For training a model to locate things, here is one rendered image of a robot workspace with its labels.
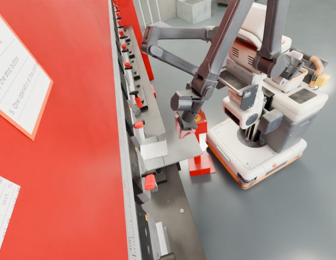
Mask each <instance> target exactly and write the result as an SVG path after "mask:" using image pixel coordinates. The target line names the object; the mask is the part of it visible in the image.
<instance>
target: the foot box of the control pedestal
mask: <svg viewBox="0 0 336 260"><path fill-rule="evenodd" d="M203 153H204V154H203V155H201V162H200V163H196V164H195V161H194V157H193V158H189V159H188V164H189V170H190V175H191V176H197V175H203V174H209V173H215V168H214V165H213V162H212V158H211V155H207V153H206V151H203Z"/></svg>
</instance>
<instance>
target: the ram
mask: <svg viewBox="0 0 336 260"><path fill-rule="evenodd" d="M110 8H111V0H110ZM0 14H1V16H2V17H3V18H4V20H5V21H6V22H7V23H8V25H9V26H10V27H11V28H12V30H13V31H14V32H15V34H16V35H17V36H18V37H19V39H20V40H21V41H22V42H23V44H24V45H25V46H26V47H27V49H28V50H29V51H30V52H31V54H32V55H33V56H34V58H35V59H36V60H37V62H38V63H39V64H40V65H41V67H42V68H43V69H44V71H45V72H46V73H47V74H48V75H49V77H50V78H51V79H52V81H53V85H52V88H51V91H50V93H49V96H48V99H47V102H46V105H45V108H44V112H43V115H42V118H41V120H40V123H39V126H38V129H37V132H36V135H35V138H34V141H33V140H32V139H30V138H29V137H28V136H27V135H25V134H24V133H23V132H22V131H20V130H19V129H18V128H16V127H15V126H14V125H13V124H11V123H10V122H9V121H8V120H6V119H5V118H4V117H3V116H1V115H0V177H2V178H4V179H6V180H8V181H10V182H13V183H15V184H17V185H19V186H20V190H19V193H18V196H17V198H16V202H15V205H14V208H13V211H12V214H11V217H10V220H9V223H8V226H7V229H6V232H5V236H4V239H3V242H2V245H1V248H0V260H130V258H129V245H128V233H127V221H126V208H125V196H124V183H123V171H122V159H121V146H120V133H119V121H118V114H117V102H116V89H115V77H114V64H113V52H112V40H111V27H110V14H109V2H108V0H0ZM111 18H112V28H113V38H114V48H115V58H116V68H117V77H118V84H119V93H120V103H121V113H122V123H123V133H124V143H125V153H126V162H127V172H128V182H129V192H130V202H131V212H132V222H133V232H134V238H135V248H136V257H137V260H141V252H140V244H139V235H138V226H137V218H136V209H135V201H134V195H133V186H132V178H131V169H130V160H129V152H128V143H127V135H126V126H125V117H124V108H123V100H122V91H121V82H120V74H119V65H118V60H117V51H116V42H115V34H114V25H113V16H112V8H111Z"/></svg>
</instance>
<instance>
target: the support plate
mask: <svg viewBox="0 0 336 260"><path fill-rule="evenodd" d="M179 134H180V130H178V131H177V130H173V131H170V132H167V133H164V134H160V135H157V136H158V139H157V136H153V137H150V138H147V139H144V140H142V145H147V144H151V143H156V142H157V141H158V140H159V142H160V141H165V138H166V143H167V150H168V155H165V156H163V159H164V162H163V159H162V156H161V157H156V158H151V159H148V158H147V160H145V162H146V168H147V171H148V170H151V169H158V168H161V167H165V166H168V165H171V164H174V163H177V162H180V161H183V160H186V159H189V158H193V157H196V156H199V155H203V154H204V153H203V151H202V149H201V147H200V145H199V143H198V140H197V138H196V136H195V134H194V133H192V134H190V135H188V136H186V137H185V138H183V139H179ZM164 163H165V165H164Z"/></svg>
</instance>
